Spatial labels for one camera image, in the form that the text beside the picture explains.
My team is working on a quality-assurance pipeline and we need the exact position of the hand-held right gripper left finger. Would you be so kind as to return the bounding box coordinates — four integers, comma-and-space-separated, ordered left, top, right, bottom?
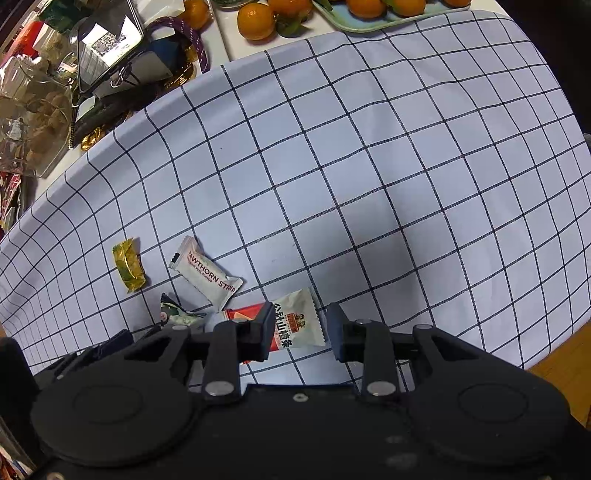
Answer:
122, 301, 276, 401

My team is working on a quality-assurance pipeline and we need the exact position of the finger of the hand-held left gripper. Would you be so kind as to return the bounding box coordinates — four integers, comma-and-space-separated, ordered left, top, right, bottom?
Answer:
36, 324, 162, 388

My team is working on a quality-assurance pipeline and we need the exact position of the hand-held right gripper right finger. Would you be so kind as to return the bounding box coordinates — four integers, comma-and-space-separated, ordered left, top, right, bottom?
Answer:
326, 302, 485, 401

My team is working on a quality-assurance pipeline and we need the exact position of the red and white snack packet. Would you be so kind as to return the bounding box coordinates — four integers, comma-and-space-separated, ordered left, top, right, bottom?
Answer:
204, 302, 267, 365

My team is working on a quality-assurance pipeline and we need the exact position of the white printed snack packet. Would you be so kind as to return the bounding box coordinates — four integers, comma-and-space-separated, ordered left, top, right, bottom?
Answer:
270, 288, 328, 352

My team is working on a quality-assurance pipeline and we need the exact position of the green and white snack packet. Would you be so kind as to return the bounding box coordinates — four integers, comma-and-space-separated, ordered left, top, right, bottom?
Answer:
159, 293, 208, 330

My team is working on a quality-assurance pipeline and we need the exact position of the yellow snack packet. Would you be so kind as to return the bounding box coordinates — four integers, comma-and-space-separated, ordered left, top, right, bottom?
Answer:
112, 237, 147, 294

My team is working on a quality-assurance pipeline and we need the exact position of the white long snack packet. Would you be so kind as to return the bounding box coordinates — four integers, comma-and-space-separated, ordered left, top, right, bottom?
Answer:
168, 235, 245, 309

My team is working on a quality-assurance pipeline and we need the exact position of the white checked cloth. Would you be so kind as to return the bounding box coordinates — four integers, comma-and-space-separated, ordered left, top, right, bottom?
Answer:
0, 9, 591, 393

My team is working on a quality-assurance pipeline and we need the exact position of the red striped packet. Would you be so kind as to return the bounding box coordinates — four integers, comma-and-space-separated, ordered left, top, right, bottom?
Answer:
0, 171, 23, 232

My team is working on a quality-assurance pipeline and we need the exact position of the black notebook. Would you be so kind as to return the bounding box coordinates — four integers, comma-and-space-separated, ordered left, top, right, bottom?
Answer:
69, 90, 160, 148

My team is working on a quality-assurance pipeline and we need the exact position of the glass jar of cookies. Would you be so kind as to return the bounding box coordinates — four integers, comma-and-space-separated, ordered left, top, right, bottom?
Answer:
0, 55, 75, 178

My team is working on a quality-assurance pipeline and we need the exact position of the pile of gold foil coins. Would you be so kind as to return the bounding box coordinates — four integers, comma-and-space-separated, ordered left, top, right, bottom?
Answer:
82, 44, 197, 151

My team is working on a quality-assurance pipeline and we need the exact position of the white and blue box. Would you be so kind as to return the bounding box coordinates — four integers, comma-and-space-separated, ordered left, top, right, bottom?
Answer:
122, 37, 178, 86

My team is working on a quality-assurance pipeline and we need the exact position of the smartphone in clear case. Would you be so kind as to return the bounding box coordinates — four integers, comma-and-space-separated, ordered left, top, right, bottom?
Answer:
74, 7, 143, 95

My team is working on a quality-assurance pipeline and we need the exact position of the light green tray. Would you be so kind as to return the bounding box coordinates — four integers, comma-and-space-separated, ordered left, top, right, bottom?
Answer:
311, 0, 472, 34

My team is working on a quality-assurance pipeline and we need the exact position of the pile of mandarins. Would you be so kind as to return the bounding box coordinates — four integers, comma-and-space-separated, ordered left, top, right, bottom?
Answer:
238, 0, 472, 41

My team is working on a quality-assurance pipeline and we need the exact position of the red box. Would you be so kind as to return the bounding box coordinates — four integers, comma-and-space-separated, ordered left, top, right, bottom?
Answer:
9, 21, 47, 58

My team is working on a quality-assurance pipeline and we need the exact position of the mandarin fruit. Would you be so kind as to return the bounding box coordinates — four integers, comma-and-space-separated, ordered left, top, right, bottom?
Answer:
178, 0, 214, 31

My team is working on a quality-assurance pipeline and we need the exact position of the white tissue pack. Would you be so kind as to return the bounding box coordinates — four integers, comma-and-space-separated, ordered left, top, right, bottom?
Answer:
139, 0, 185, 26

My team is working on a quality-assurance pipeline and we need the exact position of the green box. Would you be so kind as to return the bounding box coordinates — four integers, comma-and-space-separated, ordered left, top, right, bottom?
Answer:
37, 0, 88, 21

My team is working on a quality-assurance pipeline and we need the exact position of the purple braided lanyard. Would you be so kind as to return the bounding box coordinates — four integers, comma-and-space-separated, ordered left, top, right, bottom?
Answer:
145, 16, 209, 73

